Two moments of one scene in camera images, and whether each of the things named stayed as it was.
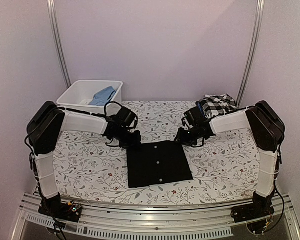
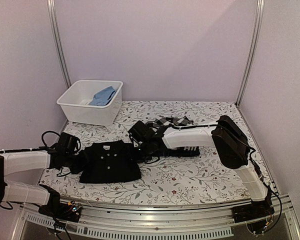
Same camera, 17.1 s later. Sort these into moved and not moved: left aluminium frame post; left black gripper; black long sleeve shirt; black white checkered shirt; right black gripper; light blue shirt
Moved: right black gripper; black long sleeve shirt; black white checkered shirt; left black gripper
Not moved: left aluminium frame post; light blue shirt
